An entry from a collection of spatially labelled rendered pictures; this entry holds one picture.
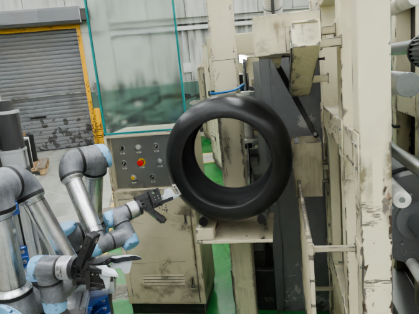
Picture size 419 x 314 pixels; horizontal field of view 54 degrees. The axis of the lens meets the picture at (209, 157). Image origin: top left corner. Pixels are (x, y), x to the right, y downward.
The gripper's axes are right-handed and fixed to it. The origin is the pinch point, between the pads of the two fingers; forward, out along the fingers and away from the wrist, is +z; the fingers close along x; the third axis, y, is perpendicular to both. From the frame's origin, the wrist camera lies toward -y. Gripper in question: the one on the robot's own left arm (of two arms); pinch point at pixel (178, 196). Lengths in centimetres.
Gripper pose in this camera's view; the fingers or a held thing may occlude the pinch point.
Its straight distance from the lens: 193.9
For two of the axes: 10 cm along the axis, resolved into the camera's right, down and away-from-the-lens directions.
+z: 8.3, -3.1, 4.6
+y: -3.7, -9.3, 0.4
